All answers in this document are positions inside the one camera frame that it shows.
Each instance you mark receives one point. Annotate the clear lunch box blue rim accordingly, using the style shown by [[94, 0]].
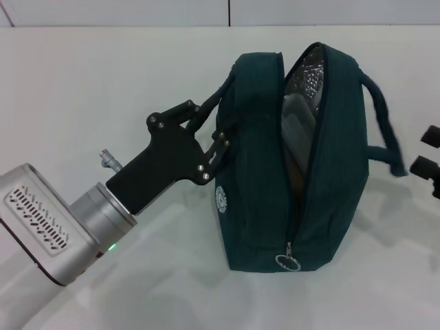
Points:
[[299, 120]]

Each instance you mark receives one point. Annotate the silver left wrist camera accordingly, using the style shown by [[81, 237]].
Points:
[[38, 220]]

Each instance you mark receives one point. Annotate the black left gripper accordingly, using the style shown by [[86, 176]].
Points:
[[168, 161]]

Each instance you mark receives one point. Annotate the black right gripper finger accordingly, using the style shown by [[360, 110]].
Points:
[[428, 170], [432, 137]]

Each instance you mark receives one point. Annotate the dark teal insulated lunch bag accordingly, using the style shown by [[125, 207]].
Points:
[[261, 165]]

